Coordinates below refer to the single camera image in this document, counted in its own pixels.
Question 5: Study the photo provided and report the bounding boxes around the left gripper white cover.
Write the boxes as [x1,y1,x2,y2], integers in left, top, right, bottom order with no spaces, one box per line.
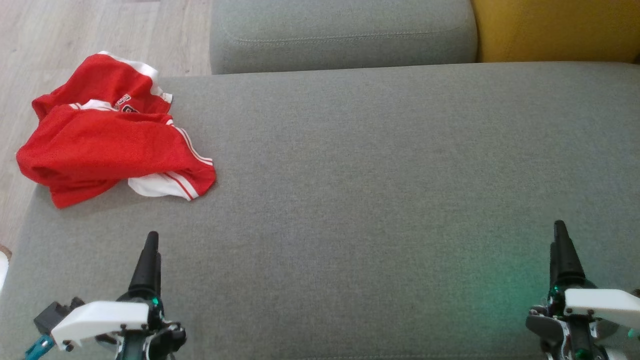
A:
[50,231,187,360]

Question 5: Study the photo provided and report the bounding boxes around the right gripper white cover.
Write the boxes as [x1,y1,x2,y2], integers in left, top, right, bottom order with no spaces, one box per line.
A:
[525,220,640,360]

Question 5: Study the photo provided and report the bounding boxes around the red white-trimmed basketball jersey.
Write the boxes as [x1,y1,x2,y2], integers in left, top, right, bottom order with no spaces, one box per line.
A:
[16,99,217,209]

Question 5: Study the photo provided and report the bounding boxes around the red shorts with number 23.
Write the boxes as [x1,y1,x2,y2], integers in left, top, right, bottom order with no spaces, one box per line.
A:
[32,51,174,121]

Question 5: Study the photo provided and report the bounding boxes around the white round object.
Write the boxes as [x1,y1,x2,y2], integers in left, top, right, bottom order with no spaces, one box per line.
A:
[0,245,12,293]

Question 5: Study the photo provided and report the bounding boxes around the large yellow sofa backrest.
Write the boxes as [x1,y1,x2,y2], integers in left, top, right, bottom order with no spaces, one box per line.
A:
[471,0,640,64]

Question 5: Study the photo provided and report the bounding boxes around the grey sofa seat cushion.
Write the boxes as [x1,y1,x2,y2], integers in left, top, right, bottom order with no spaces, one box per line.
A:
[209,0,479,76]

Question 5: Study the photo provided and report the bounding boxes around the left camera cable teal plug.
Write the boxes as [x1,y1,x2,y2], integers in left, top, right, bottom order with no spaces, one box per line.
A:
[25,334,55,360]

